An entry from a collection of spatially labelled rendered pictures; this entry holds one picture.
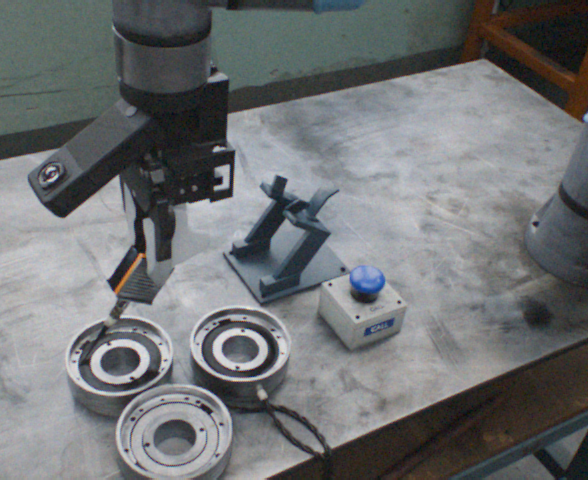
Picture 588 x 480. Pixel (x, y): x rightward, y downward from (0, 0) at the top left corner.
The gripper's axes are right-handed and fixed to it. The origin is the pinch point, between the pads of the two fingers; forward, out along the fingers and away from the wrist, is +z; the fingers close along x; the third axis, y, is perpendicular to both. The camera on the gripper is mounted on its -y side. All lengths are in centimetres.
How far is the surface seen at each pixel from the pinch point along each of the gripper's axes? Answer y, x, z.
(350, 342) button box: 20.1, -8.6, 11.8
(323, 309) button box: 20.1, -3.0, 11.9
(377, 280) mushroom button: 24.0, -6.6, 5.8
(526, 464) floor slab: 88, 2, 93
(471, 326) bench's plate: 35.4, -11.6, 13.2
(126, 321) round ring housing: -1.3, 2.7, 9.6
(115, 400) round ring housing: -5.9, -6.3, 9.7
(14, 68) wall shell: 23, 155, 61
